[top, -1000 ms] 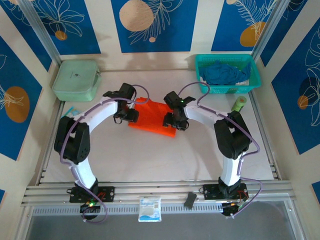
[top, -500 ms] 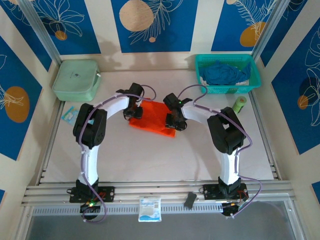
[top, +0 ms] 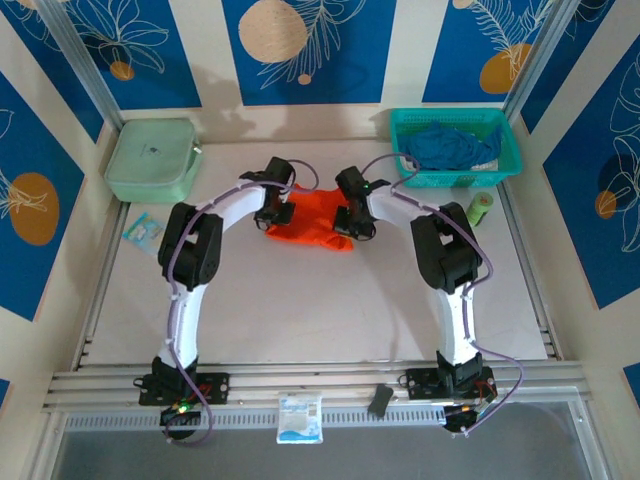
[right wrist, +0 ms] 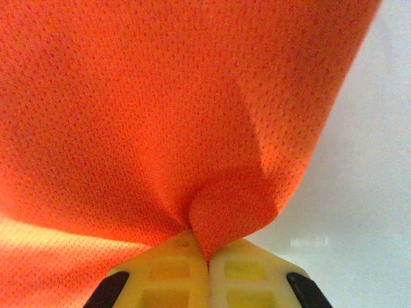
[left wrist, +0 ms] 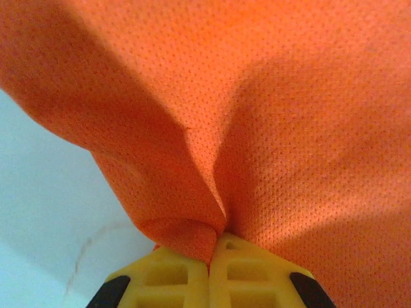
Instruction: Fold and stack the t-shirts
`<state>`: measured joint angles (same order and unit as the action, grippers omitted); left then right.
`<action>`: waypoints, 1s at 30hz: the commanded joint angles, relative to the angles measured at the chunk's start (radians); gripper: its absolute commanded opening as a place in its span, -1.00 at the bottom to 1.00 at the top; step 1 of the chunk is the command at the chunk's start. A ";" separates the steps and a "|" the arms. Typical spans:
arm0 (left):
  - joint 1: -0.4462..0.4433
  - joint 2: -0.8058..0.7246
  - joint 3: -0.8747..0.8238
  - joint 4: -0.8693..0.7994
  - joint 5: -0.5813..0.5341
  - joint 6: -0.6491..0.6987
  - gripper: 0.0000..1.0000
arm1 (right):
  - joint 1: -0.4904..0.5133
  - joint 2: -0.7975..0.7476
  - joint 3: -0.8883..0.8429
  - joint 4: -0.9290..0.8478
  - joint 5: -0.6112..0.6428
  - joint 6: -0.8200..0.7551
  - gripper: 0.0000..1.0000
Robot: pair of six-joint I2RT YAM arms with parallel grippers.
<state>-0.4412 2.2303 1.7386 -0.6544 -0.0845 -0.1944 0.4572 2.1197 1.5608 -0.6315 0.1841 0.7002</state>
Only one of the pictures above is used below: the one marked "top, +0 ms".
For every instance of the green tape roll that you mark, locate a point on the green tape roll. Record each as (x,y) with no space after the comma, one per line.
(479,212)

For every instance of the aluminium frame post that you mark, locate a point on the aluminium frame post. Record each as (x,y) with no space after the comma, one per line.
(77,57)
(539,57)

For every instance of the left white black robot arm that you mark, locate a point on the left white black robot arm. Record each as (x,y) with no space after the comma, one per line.
(235,205)

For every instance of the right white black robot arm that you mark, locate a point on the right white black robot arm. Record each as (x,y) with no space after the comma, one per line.
(400,205)

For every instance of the blue t-shirt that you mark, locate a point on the blue t-shirt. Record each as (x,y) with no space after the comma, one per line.
(450,147)

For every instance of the teal plastic basket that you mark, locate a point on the teal plastic basket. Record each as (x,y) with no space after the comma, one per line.
(450,179)

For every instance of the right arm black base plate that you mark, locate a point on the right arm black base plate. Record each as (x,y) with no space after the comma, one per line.
(420,382)

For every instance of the mint green lidded box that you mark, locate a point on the mint green lidded box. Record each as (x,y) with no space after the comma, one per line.
(147,155)

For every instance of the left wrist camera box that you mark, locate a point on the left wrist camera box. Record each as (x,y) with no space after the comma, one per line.
(252,175)

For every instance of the blue white plastic packet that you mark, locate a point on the blue white plastic packet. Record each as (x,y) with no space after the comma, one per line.
(144,234)

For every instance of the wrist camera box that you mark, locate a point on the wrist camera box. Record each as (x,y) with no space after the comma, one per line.
(381,183)
(252,175)

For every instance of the blue floral wall panel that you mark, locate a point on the blue floral wall panel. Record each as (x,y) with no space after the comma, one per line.
(590,50)
(450,60)
(30,150)
(165,75)
(350,75)
(575,200)

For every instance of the orange t-shirt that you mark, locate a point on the orange t-shirt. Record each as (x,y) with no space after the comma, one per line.
(315,220)

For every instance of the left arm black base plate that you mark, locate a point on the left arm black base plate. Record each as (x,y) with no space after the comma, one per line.
(217,387)

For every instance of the black bone-shaped block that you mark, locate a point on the black bone-shaped block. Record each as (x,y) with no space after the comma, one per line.
(380,400)

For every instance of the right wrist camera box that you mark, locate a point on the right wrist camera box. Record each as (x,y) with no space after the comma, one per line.
(381,183)

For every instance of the white blue surgical mask packet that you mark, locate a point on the white blue surgical mask packet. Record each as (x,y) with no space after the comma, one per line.
(300,420)

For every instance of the aluminium frame cross rail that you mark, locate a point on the aluminium frame cross rail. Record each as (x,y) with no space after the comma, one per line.
(325,380)

